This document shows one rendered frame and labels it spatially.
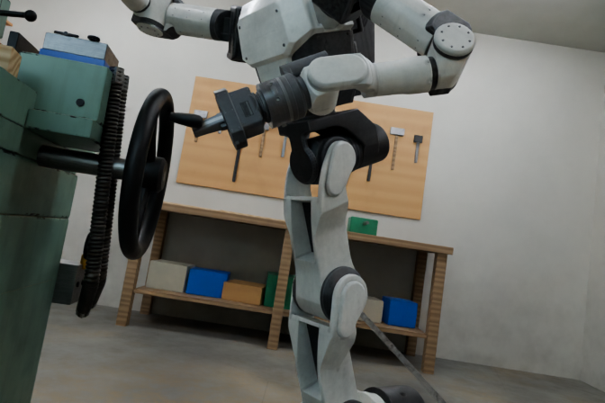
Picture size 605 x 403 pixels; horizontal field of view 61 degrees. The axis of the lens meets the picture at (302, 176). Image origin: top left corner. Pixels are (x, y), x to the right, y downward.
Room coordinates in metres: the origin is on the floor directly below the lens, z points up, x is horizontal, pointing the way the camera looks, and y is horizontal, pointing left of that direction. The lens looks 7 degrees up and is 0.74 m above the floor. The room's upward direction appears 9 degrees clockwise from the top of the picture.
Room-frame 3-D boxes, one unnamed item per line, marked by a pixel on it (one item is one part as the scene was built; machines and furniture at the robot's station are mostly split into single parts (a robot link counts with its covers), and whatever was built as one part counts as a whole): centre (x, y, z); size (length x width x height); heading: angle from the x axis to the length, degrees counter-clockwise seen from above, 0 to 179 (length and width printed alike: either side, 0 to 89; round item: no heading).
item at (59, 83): (0.84, 0.40, 0.91); 0.15 x 0.14 x 0.09; 7
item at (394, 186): (4.11, 0.01, 1.50); 2.00 x 0.04 x 0.90; 90
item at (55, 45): (0.84, 0.40, 0.99); 0.13 x 0.11 x 0.06; 7
